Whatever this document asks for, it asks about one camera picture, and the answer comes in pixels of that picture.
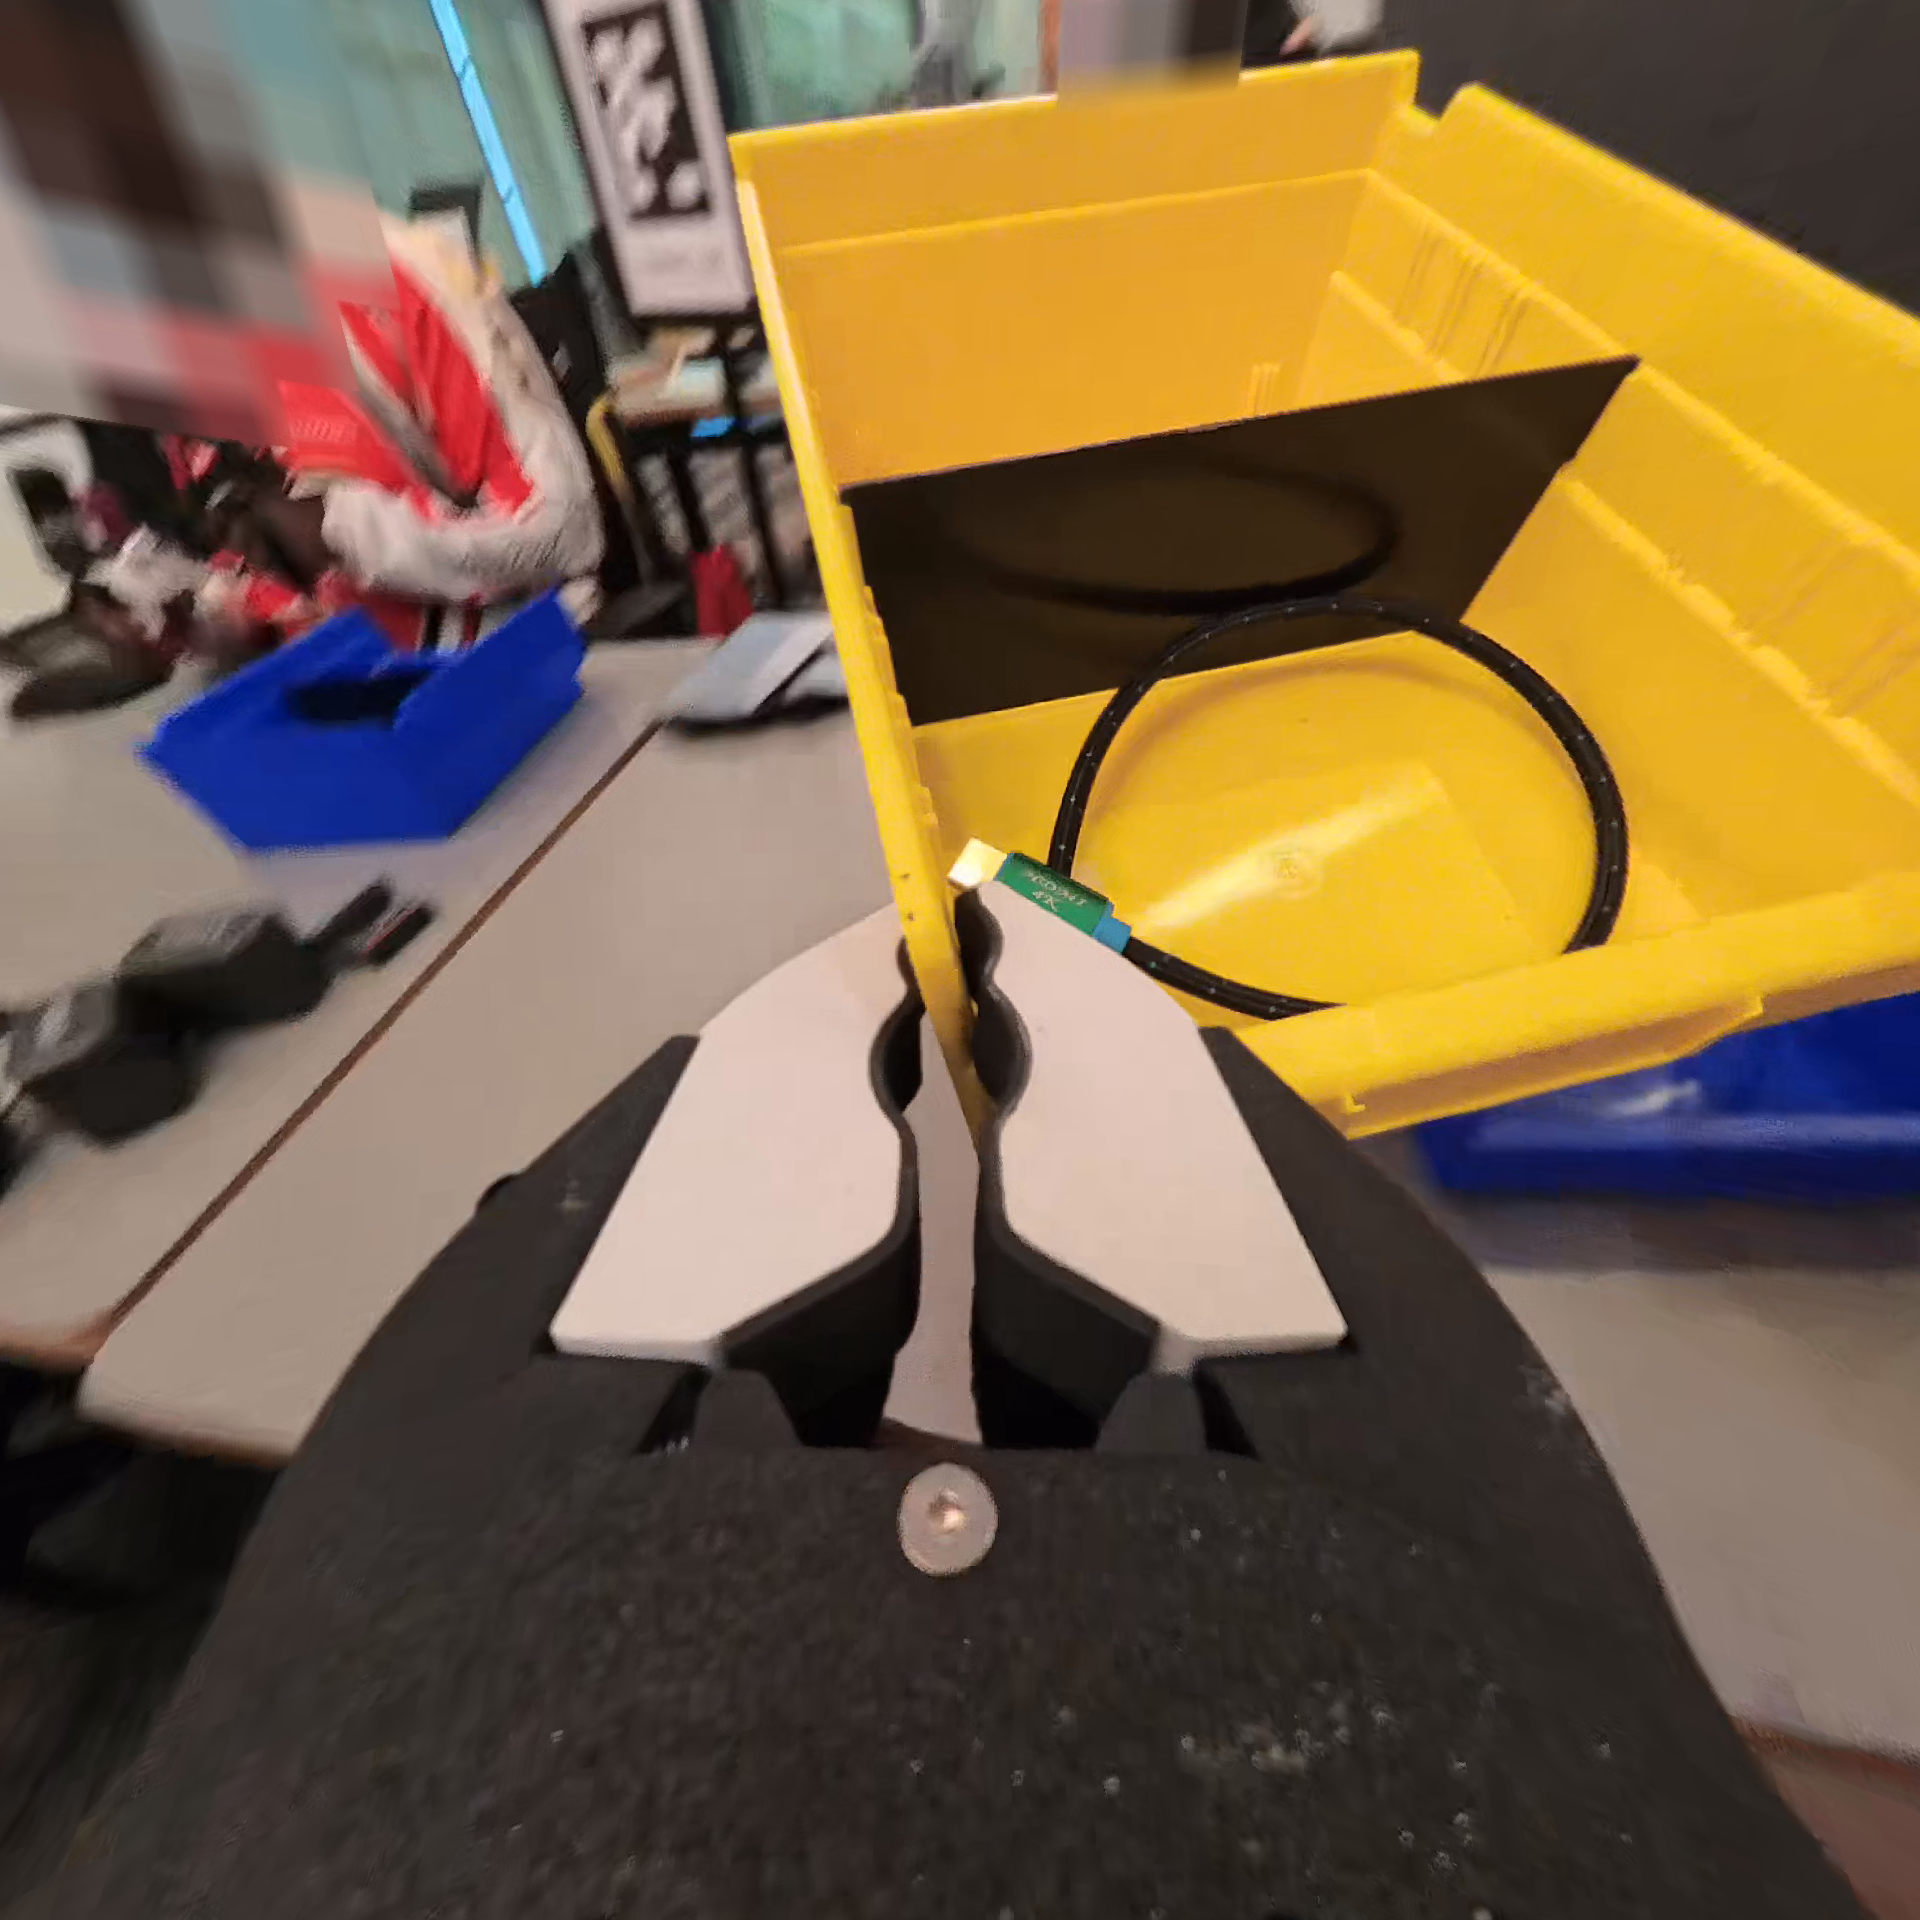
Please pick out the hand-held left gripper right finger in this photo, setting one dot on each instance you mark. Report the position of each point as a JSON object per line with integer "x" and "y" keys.
{"x": 1140, "y": 1184}

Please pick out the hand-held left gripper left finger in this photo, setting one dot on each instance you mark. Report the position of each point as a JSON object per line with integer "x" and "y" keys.
{"x": 734, "y": 1184}

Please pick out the yellow plastic bin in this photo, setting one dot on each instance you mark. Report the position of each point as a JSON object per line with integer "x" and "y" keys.
{"x": 1725, "y": 750}

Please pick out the grey desk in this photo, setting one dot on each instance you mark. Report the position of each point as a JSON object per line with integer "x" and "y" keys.
{"x": 120, "y": 840}
{"x": 601, "y": 975}

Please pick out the small blue plastic bin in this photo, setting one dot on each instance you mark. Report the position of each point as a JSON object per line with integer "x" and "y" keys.
{"x": 481, "y": 735}

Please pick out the grey laptop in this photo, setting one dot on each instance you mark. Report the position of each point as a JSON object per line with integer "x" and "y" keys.
{"x": 759, "y": 668}

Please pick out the black power adapter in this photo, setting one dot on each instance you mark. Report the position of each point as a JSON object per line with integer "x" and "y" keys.
{"x": 224, "y": 968}
{"x": 112, "y": 1072}

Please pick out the large blue plastic bin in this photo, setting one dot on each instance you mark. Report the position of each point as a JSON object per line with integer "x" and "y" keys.
{"x": 1725, "y": 1124}

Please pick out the black bin divider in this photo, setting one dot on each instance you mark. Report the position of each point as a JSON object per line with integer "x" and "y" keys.
{"x": 1050, "y": 601}

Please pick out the red bag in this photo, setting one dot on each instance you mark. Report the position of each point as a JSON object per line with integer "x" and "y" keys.
{"x": 723, "y": 592}

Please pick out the wooden table black legs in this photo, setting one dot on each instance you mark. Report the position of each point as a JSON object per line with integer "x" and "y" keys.
{"x": 674, "y": 386}

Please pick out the black white tag poster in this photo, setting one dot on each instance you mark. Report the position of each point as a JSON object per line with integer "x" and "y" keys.
{"x": 644, "y": 150}

